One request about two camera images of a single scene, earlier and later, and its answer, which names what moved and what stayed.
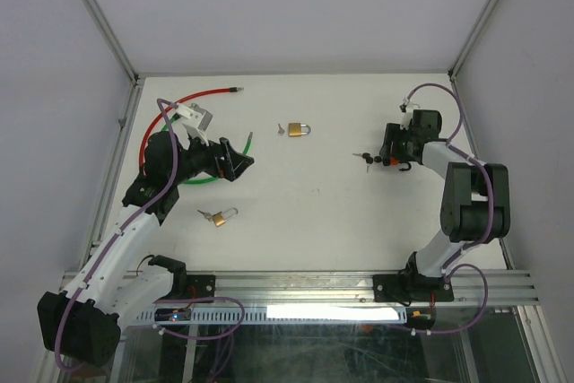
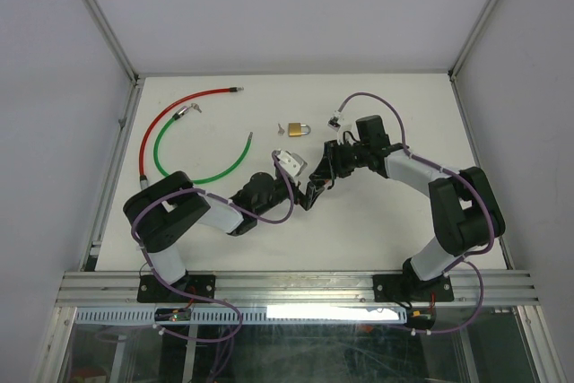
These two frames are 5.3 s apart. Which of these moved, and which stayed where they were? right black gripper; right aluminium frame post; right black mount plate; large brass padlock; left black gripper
Moved: right black gripper; left black gripper
Stayed: right black mount plate; large brass padlock; right aluminium frame post
